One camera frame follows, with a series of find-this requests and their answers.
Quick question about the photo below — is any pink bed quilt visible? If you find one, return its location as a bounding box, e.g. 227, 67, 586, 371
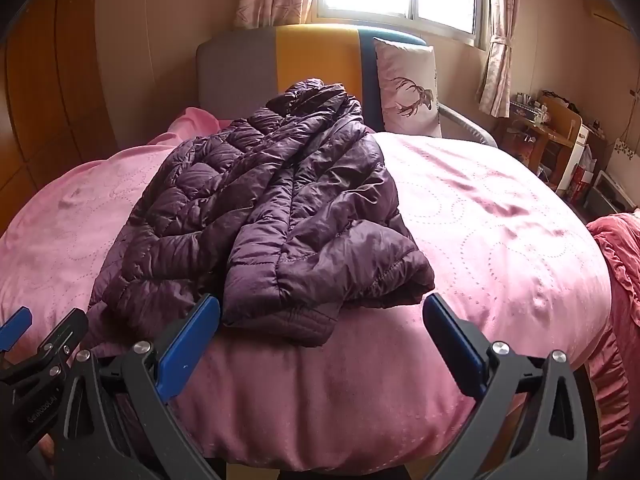
1, 108, 611, 472

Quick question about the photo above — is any red ruffled blanket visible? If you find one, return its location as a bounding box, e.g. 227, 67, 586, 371
587, 211, 639, 468

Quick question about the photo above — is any wooden desk with clutter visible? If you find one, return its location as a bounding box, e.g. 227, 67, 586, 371
494, 90, 608, 197

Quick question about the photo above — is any grey metal bed rail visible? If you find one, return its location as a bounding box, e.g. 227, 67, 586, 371
438, 103, 498, 148

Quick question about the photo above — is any deer print pillow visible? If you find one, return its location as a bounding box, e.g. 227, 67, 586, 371
373, 38, 442, 138

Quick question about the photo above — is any purple puffer jacket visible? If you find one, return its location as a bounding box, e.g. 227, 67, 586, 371
87, 79, 435, 347

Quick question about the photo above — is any right pink curtain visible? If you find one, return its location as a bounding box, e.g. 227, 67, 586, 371
477, 0, 520, 118

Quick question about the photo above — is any grey yellow blue headboard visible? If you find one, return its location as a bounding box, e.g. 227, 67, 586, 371
195, 24, 425, 131

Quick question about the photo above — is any wooden wardrobe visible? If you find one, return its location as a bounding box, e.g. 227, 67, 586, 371
1, 0, 118, 226

